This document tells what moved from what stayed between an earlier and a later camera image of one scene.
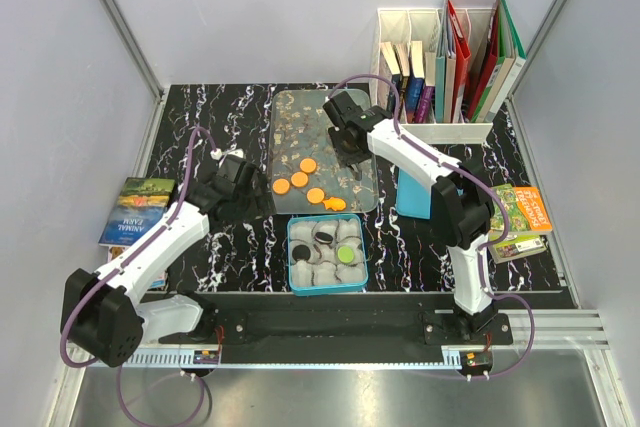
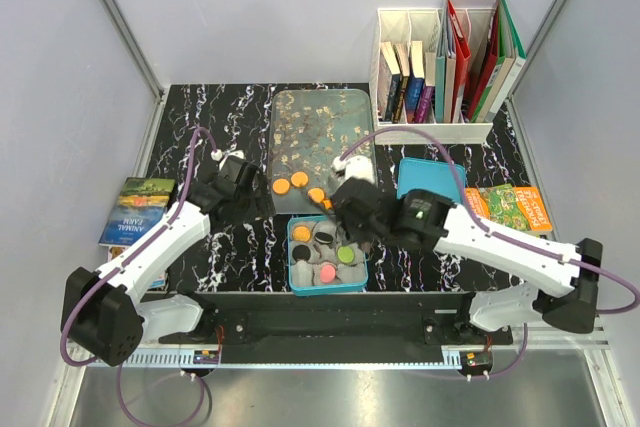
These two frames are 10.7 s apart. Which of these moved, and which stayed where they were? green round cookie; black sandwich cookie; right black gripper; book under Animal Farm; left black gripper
Moved: right black gripper
Stayed: book under Animal Farm; black sandwich cookie; left black gripper; green round cookie
